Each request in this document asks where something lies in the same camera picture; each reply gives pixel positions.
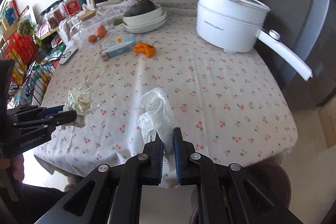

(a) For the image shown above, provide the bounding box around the cream plastic wrap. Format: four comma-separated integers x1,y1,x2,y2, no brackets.
61,81,100,130

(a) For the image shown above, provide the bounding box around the white paper towel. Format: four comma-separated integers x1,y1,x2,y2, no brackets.
137,88,177,172

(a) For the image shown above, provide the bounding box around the brown round trash bin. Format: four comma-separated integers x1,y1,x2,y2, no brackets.
245,159,291,209

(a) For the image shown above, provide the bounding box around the person's left hand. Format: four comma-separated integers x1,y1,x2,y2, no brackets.
0,154,25,182

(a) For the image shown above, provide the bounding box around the white flat scale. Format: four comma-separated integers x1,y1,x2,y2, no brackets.
59,46,78,65

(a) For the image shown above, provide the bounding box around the cherry print tablecloth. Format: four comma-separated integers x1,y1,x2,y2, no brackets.
34,0,298,176

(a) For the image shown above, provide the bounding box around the orange tangerine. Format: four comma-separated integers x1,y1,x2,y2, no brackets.
87,35,97,43
97,30,106,39
97,26,106,32

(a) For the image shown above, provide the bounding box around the light blue carton box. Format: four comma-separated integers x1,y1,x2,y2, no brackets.
98,34,136,61

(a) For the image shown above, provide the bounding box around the orange bell pepper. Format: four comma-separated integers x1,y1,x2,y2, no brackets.
133,43,156,58

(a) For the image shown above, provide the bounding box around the green pepper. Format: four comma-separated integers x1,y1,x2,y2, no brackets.
113,18,123,26

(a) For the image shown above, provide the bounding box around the red label spice jar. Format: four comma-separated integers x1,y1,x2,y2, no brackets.
64,0,81,16

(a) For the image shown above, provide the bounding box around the stack of white bowls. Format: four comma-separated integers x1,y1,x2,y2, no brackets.
122,3,167,34

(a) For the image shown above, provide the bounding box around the cardboard box with label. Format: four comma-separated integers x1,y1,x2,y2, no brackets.
319,98,336,148

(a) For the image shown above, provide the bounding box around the dark green squash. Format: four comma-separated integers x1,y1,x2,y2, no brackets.
124,0,155,17

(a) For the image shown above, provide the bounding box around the white electric cooking pot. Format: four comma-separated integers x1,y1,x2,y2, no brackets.
197,0,313,81

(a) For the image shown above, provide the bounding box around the grey refrigerator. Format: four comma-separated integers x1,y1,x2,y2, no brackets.
255,0,335,110

